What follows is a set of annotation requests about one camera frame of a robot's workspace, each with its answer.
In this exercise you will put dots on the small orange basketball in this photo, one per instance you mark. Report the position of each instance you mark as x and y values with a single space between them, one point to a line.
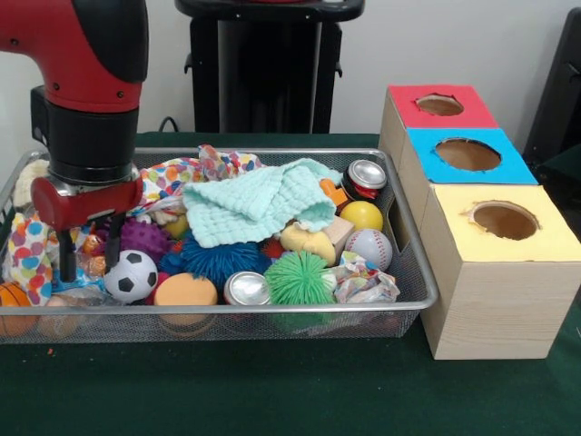
13 295

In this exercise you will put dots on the purple spiky ball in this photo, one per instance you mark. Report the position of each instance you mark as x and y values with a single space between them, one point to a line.
145 238

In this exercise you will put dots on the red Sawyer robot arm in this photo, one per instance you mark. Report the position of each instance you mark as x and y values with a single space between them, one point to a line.
91 68

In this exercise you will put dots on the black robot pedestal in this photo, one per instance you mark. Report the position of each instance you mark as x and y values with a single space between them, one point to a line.
272 68

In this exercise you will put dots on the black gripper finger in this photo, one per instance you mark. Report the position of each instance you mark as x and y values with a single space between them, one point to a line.
68 259
113 245

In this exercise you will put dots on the crushed clear plastic bottle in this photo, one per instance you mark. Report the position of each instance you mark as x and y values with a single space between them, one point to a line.
88 281

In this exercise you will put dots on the black and white soccer ball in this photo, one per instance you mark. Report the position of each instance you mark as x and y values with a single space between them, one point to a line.
131 277

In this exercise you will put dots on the blue spiky ball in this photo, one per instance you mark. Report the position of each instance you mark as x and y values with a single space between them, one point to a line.
218 261

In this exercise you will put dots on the white baseball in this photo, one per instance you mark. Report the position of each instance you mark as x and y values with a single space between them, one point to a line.
368 249

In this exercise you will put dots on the green spiky ball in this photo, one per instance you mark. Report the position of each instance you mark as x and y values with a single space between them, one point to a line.
299 279

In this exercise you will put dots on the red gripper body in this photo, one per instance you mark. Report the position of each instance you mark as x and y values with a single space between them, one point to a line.
91 204

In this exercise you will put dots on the yellow ball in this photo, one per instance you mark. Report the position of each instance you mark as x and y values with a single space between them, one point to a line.
363 215

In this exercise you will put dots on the wooden box with three holes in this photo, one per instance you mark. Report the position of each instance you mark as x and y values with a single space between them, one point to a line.
499 300

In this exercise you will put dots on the mint green cloth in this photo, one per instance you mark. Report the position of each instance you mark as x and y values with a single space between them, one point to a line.
249 204

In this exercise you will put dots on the polka dot cloth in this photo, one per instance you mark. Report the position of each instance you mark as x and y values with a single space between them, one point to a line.
172 175

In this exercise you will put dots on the orange foam ball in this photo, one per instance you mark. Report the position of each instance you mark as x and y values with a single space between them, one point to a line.
186 290

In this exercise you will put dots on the dark green side tablecloth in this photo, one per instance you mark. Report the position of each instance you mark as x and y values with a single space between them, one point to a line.
567 168

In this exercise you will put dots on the shallow clear mesh bin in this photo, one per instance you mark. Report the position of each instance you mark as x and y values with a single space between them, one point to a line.
272 324

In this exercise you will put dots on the black chair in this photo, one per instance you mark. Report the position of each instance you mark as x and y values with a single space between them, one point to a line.
558 82

